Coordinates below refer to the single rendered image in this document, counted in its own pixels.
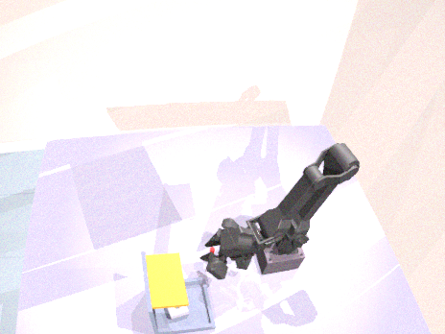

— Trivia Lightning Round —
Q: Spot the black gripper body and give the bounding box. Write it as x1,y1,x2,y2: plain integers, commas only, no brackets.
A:
206,217,246,280

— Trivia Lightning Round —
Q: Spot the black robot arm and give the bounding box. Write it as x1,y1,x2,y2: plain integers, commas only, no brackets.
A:
220,143,361,270

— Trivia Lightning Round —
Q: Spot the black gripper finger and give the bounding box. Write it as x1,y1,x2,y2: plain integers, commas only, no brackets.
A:
199,251,215,262
205,228,222,248

